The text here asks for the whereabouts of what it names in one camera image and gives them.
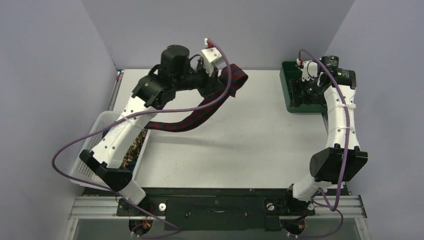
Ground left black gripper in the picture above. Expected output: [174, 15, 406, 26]
[174, 59, 226, 100]

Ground red navy striped tie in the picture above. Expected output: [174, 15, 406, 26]
[145, 63, 249, 133]

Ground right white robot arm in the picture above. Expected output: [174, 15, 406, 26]
[280, 55, 368, 214]

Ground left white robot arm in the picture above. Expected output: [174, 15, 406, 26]
[79, 39, 231, 215]

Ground green compartment tray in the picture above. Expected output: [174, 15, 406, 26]
[279, 61, 327, 114]

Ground brown patterned tie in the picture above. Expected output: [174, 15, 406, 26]
[122, 129, 148, 172]

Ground white plastic basket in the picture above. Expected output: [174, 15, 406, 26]
[78, 110, 156, 192]

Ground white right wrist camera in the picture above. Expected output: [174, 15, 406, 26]
[299, 60, 320, 82]

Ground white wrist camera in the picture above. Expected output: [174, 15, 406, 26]
[299, 60, 320, 82]
[201, 47, 224, 77]

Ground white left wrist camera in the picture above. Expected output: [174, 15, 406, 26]
[201, 47, 224, 77]

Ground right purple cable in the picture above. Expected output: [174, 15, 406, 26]
[281, 48, 352, 239]

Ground purple cable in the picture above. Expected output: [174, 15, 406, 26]
[51, 39, 233, 239]
[281, 48, 352, 239]

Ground aluminium rail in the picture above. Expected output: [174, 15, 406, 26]
[69, 195, 367, 220]

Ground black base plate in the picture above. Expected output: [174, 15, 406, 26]
[116, 187, 319, 232]

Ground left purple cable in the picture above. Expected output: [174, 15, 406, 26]
[51, 39, 233, 239]

